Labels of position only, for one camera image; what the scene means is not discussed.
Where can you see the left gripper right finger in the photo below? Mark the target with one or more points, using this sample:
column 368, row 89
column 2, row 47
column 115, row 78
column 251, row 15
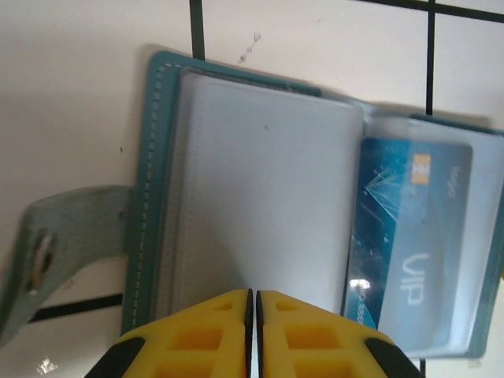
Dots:
column 315, row 342

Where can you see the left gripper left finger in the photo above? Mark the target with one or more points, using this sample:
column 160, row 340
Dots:
column 197, row 342

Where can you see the teal card holder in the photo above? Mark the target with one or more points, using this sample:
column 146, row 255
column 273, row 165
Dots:
column 256, row 197

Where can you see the blue VIP card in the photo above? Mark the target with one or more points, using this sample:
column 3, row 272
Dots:
column 413, row 220

